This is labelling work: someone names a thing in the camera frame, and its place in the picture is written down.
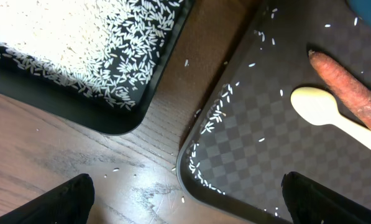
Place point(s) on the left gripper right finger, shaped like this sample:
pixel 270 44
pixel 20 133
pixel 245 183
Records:
pixel 310 202

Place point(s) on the dark blue plate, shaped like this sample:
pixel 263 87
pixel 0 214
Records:
pixel 362 8

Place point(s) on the pale yellow plastic spoon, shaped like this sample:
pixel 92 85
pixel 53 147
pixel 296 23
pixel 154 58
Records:
pixel 319 107

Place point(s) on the dark brown serving tray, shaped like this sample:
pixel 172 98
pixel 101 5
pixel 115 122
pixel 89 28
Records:
pixel 248 136

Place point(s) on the orange carrot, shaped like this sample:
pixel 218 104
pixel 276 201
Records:
pixel 353 94

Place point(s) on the black plastic tray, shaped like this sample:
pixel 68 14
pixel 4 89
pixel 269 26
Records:
pixel 88 112

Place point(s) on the pile of white rice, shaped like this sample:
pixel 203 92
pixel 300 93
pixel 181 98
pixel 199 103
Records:
pixel 103 49

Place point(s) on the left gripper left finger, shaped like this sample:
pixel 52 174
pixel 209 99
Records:
pixel 69 203

